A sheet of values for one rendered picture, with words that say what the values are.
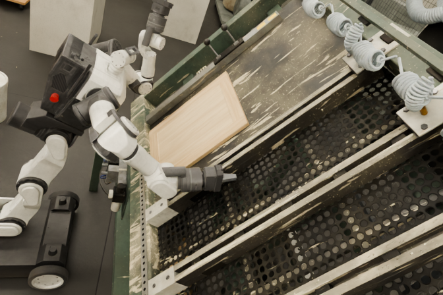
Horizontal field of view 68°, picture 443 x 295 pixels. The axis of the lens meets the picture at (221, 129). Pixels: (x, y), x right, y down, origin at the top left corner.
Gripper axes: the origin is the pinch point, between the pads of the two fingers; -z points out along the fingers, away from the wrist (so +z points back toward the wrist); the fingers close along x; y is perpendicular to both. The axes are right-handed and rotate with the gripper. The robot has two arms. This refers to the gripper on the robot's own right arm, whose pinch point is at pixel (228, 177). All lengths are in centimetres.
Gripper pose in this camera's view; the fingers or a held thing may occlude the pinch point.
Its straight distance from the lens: 125.5
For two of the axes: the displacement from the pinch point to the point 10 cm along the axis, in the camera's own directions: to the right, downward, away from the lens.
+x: 1.4, -7.7, -6.2
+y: -2.0, -6.4, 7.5
